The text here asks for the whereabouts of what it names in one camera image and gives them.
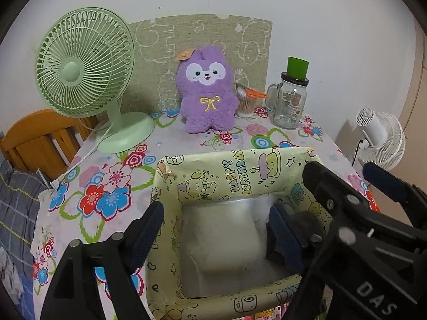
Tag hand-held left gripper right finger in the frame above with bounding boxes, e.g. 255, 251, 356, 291
266, 203, 327, 320

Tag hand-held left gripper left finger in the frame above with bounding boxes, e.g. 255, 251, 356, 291
40, 203, 165, 320

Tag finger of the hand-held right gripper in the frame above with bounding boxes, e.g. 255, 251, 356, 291
302, 161, 372, 232
363, 161, 427, 227

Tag white soft pack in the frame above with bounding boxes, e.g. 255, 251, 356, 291
182, 200, 277, 299

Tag yellow printed storage box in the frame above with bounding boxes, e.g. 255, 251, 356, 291
143, 147, 334, 320

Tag white clip fan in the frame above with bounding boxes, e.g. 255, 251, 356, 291
354, 107, 406, 171

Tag glass mug jar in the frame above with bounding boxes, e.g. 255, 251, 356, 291
266, 73, 309, 130

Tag floral tablecloth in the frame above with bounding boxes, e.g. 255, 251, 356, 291
31, 107, 381, 320

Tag cotton swab container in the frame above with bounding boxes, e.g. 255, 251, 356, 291
235, 83, 256, 118

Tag orange scissors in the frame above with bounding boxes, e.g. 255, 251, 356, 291
238, 85, 269, 100

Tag green plastic cup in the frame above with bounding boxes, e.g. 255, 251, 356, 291
287, 57, 310, 79

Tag blue plaid blanket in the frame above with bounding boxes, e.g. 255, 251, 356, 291
0, 160, 50, 261

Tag purple plush toy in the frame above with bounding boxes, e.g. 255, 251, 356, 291
176, 44, 238, 134

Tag blue printed bed sheet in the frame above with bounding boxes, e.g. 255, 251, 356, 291
0, 237, 37, 310

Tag wooden headboard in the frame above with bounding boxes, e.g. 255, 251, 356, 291
0, 109, 99, 182

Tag green desk fan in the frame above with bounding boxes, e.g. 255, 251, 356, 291
36, 7, 156, 154

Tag black fan cable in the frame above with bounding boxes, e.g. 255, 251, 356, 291
353, 138, 364, 167

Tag beige door frame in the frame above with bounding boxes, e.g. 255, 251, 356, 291
398, 17, 427, 187

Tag white fan power cable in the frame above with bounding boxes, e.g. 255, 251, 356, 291
50, 120, 112, 190

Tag beige printed wall cloth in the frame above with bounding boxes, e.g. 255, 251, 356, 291
128, 14, 273, 115

